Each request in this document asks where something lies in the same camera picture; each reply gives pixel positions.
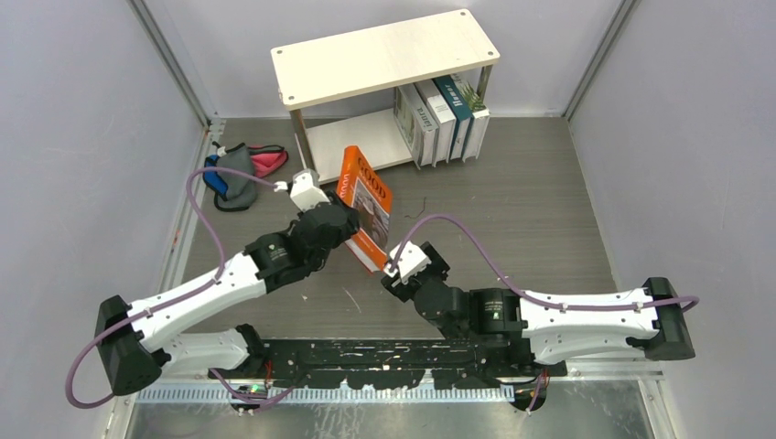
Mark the blue Humor book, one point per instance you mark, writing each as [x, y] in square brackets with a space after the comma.
[454, 97]

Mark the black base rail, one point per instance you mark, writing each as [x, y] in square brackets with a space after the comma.
[387, 364]

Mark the grey white portfolio file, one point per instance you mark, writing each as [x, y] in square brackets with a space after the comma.
[442, 114]

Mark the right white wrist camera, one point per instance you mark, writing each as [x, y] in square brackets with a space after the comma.
[401, 266]

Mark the white two-tier shelf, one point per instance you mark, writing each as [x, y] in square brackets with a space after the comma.
[334, 68]

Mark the white Singularity book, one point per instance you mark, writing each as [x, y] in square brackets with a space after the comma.
[478, 123]

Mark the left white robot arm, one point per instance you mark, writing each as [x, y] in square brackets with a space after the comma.
[140, 341]

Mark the orange book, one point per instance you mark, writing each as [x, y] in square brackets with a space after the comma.
[362, 189]

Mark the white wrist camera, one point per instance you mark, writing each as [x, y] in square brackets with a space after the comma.
[303, 190]
[401, 266]

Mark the photo magazine pages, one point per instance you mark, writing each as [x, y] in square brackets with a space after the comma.
[416, 124]

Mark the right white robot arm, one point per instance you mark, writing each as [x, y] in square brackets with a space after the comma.
[536, 328]

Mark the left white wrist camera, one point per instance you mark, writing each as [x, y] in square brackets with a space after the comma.
[303, 190]

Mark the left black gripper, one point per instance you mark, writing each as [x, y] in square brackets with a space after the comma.
[353, 226]

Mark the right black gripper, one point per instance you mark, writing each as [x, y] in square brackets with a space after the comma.
[438, 265]

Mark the blue grey red cloth pile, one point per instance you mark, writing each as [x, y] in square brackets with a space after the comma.
[233, 190]

